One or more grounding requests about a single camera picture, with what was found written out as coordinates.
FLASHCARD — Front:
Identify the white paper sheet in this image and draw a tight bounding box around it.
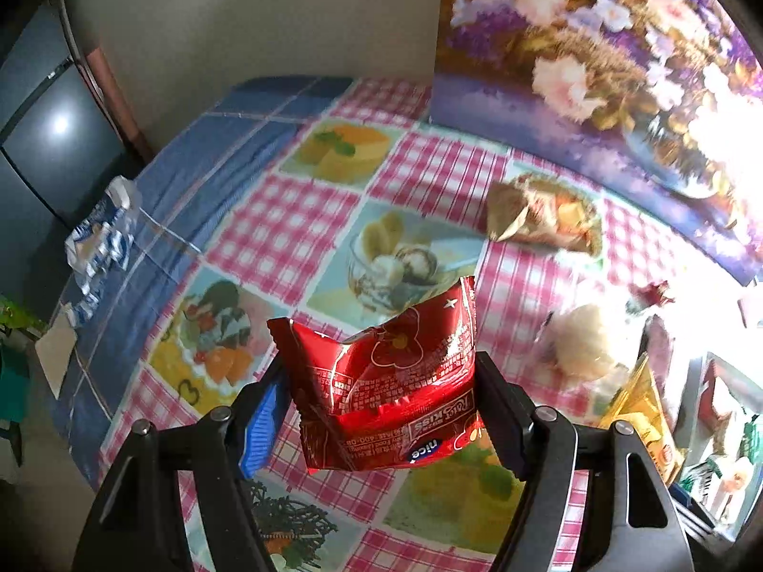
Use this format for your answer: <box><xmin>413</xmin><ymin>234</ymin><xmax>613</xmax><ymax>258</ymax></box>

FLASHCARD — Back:
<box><xmin>34</xmin><ymin>320</ymin><xmax>77</xmax><ymax>399</ymax></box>

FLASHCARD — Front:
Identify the red snack packet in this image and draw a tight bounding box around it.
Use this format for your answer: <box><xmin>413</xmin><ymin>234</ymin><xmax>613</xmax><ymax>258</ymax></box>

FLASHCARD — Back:
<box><xmin>266</xmin><ymin>275</ymin><xmax>485</xmax><ymax>478</ymax></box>

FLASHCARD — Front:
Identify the floral painting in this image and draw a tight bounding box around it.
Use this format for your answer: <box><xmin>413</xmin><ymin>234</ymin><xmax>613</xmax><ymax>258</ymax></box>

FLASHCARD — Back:
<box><xmin>429</xmin><ymin>0</ymin><xmax>763</xmax><ymax>288</ymax></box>

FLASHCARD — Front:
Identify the green object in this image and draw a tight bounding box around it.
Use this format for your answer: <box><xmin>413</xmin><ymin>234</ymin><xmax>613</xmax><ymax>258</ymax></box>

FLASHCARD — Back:
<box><xmin>0</xmin><ymin>295</ymin><xmax>33</xmax><ymax>469</ymax></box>

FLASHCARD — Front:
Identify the beige cake snack packet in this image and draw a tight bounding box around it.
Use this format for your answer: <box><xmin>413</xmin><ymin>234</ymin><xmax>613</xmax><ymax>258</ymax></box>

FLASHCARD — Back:
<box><xmin>485</xmin><ymin>174</ymin><xmax>604</xmax><ymax>258</ymax></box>

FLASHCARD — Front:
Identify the pink checked printed tablecloth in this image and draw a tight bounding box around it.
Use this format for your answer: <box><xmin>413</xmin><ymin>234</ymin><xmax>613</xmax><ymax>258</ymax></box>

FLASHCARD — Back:
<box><xmin>97</xmin><ymin>76</ymin><xmax>763</xmax><ymax>572</ymax></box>

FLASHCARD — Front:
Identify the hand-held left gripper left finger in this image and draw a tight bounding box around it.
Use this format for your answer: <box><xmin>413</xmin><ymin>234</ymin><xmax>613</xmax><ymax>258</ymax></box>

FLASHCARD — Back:
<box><xmin>70</xmin><ymin>358</ymin><xmax>288</xmax><ymax>572</ymax></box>

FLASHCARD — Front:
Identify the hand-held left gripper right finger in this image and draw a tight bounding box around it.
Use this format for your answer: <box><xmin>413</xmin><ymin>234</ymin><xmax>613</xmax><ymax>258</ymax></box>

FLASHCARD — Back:
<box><xmin>473</xmin><ymin>350</ymin><xmax>696</xmax><ymax>572</ymax></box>

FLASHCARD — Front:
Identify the yellow cake packet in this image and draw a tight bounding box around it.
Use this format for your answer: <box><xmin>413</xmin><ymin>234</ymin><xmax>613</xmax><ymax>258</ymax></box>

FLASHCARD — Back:
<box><xmin>599</xmin><ymin>354</ymin><xmax>688</xmax><ymax>486</ymax></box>

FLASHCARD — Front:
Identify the white bun in clear wrap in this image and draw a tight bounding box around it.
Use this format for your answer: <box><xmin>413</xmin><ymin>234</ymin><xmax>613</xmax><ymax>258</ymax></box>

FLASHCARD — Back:
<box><xmin>535</xmin><ymin>303</ymin><xmax>628</xmax><ymax>395</ymax></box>

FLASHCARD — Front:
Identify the dark cabinet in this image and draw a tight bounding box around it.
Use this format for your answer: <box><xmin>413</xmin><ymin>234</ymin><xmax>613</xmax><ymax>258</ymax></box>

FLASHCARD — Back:
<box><xmin>0</xmin><ymin>0</ymin><xmax>151</xmax><ymax>324</ymax></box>

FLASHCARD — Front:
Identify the small red candy packet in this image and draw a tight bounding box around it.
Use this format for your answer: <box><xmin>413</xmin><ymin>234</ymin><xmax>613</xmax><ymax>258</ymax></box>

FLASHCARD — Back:
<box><xmin>629</xmin><ymin>281</ymin><xmax>677</xmax><ymax>314</ymax></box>

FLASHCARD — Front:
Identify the blue white crumpled bag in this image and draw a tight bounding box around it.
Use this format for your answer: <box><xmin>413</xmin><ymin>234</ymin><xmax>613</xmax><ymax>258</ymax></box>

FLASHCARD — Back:
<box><xmin>62</xmin><ymin>174</ymin><xmax>143</xmax><ymax>326</ymax></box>

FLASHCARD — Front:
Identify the red white biscuit packet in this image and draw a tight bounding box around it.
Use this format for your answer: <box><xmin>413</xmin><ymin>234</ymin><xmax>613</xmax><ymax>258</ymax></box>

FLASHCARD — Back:
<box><xmin>702</xmin><ymin>368</ymin><xmax>757</xmax><ymax>433</ymax></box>

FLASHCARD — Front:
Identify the pink snack packet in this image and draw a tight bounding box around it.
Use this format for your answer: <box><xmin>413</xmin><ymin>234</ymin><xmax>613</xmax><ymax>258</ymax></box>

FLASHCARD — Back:
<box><xmin>639</xmin><ymin>313</ymin><xmax>679</xmax><ymax>383</ymax></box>

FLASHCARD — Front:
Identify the green white packet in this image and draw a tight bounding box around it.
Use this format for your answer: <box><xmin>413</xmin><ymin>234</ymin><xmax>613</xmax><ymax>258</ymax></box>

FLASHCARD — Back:
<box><xmin>680</xmin><ymin>456</ymin><xmax>719</xmax><ymax>498</ymax></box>

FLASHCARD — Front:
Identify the blue cloth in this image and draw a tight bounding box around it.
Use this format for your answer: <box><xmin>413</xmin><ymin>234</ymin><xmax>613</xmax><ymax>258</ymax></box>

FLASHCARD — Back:
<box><xmin>49</xmin><ymin>74</ymin><xmax>357</xmax><ymax>485</ymax></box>

